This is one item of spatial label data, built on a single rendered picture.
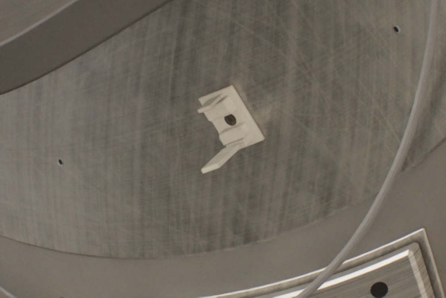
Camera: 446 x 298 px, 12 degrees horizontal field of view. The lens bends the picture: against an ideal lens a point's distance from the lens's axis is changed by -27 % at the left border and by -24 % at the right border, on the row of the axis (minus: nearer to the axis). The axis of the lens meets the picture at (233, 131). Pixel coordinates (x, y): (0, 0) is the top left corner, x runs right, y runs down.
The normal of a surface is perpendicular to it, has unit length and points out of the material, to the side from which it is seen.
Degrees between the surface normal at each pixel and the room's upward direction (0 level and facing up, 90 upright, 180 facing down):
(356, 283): 90
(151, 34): 90
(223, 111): 90
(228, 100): 49
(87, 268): 90
